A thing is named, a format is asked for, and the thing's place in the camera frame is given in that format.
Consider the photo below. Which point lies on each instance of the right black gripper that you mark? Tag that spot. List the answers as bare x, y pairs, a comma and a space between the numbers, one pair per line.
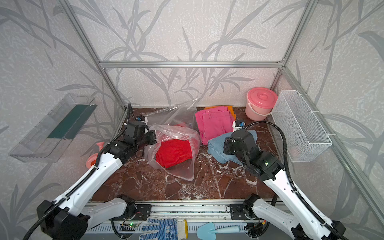
228, 142

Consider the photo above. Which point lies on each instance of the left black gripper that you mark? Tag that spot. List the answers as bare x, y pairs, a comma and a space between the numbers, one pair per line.
152, 134

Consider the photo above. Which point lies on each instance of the blue towel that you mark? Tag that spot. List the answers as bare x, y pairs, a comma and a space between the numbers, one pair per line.
215, 148

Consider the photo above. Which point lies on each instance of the pink garment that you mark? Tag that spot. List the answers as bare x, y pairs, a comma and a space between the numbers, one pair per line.
213, 123

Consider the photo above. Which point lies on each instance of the orange trousers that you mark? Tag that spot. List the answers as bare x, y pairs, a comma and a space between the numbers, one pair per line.
230, 109

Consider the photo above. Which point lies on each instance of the red garment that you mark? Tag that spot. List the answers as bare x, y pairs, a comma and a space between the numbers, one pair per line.
173, 152

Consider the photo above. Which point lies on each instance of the clear plastic vacuum bag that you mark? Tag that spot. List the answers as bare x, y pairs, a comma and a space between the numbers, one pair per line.
177, 122

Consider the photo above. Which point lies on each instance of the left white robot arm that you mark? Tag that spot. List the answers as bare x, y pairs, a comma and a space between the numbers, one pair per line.
65, 218

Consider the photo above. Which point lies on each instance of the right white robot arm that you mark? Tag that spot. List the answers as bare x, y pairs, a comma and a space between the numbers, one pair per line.
276, 175

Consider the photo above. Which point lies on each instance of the pink lidded bucket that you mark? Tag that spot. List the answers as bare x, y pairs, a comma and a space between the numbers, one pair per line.
260, 103

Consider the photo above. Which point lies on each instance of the pink watering can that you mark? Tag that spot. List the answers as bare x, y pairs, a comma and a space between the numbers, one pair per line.
93, 158

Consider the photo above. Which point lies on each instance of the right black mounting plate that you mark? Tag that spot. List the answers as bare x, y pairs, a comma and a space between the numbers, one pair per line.
237, 212

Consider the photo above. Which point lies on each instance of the black mounting plate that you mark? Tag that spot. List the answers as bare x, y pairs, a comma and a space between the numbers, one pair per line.
237, 212
142, 212

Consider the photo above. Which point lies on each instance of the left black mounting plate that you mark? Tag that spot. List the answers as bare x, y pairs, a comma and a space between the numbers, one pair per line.
142, 212

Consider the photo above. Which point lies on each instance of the light blue toy shovel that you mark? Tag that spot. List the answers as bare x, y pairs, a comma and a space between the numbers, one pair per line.
208, 231

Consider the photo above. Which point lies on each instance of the blue dotted work glove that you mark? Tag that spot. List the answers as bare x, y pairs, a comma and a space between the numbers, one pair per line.
164, 229

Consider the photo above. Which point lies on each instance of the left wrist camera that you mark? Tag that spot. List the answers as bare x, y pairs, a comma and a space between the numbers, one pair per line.
142, 118

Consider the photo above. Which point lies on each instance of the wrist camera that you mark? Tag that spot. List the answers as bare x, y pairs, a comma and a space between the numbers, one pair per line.
142, 118
238, 125

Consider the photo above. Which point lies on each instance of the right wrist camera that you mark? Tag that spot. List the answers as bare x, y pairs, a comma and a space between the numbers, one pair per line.
238, 125

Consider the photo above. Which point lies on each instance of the white wire mesh basket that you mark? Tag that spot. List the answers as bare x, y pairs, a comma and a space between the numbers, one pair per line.
306, 137

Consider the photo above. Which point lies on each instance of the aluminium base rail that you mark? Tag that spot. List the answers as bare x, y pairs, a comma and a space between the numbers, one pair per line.
192, 211

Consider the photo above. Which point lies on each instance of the clear plastic wall shelf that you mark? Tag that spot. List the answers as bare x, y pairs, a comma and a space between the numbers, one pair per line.
49, 139

